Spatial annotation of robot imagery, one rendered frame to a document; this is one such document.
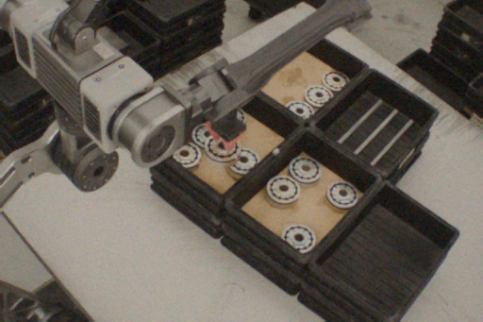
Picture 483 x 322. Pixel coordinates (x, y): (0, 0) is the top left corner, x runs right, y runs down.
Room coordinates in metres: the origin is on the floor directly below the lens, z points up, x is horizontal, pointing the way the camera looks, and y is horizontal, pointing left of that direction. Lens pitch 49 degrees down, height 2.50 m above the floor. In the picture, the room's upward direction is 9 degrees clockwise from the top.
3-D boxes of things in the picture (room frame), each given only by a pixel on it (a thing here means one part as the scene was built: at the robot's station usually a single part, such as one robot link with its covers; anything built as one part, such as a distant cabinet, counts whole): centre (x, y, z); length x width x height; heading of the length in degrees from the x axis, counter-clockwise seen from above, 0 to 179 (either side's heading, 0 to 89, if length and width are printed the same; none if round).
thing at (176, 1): (2.56, 0.41, 0.37); 0.40 x 0.30 x 0.45; 141
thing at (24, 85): (1.93, 0.91, 0.37); 0.40 x 0.30 x 0.45; 141
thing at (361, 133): (1.59, -0.42, 0.87); 0.40 x 0.30 x 0.11; 147
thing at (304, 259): (1.26, -0.20, 0.92); 0.40 x 0.30 x 0.02; 147
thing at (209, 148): (1.28, 0.05, 1.02); 0.10 x 0.10 x 0.01
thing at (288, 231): (1.13, -0.20, 0.86); 0.10 x 0.10 x 0.01
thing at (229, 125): (1.29, 0.05, 1.15); 0.10 x 0.07 x 0.07; 50
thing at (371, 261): (1.09, -0.45, 0.87); 0.40 x 0.30 x 0.11; 147
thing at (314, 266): (1.09, -0.45, 0.92); 0.40 x 0.30 x 0.02; 147
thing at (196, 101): (1.01, 0.13, 1.45); 0.09 x 0.08 x 0.12; 51
